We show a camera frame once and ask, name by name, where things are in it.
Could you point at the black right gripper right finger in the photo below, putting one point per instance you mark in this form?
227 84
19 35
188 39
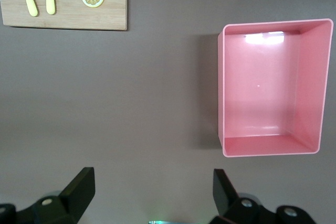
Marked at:
236 208

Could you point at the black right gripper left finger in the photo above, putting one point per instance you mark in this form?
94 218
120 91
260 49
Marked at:
65 203

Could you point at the pink plastic bin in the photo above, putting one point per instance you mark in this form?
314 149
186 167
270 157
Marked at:
262 90

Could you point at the wooden cutting board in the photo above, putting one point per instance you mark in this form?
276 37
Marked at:
71 16

